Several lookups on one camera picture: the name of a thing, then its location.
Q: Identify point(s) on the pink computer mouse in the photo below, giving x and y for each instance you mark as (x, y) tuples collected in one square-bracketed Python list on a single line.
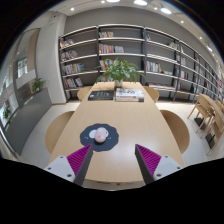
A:
[(101, 135)]

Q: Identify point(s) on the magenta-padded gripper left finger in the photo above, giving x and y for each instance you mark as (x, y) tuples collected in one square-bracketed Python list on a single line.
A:
[(58, 168)]

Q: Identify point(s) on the dark cartoon-face mouse pad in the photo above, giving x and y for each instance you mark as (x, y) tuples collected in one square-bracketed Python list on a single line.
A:
[(113, 138)]

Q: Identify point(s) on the green potted floor plant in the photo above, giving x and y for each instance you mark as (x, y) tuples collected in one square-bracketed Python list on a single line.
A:
[(38, 84), (6, 114)]

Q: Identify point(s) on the grey wall shelf unit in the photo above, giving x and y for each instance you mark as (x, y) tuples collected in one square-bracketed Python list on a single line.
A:
[(160, 50)]

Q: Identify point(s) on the green potted table plant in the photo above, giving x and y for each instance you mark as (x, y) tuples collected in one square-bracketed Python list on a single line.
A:
[(120, 70)]

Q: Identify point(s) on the white illustrated book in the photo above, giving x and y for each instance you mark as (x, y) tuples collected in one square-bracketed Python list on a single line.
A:
[(130, 93)]

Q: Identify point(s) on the group of slatted wooden chairs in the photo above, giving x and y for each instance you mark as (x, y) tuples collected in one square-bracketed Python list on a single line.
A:
[(208, 116)]

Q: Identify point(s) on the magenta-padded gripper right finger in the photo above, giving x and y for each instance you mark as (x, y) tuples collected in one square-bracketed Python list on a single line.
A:
[(168, 166)]

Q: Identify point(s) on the black book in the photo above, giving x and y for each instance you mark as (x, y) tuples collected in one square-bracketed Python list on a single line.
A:
[(101, 95)]

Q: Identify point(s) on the white book with red lettering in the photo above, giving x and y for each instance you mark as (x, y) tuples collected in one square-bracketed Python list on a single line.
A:
[(130, 100)]

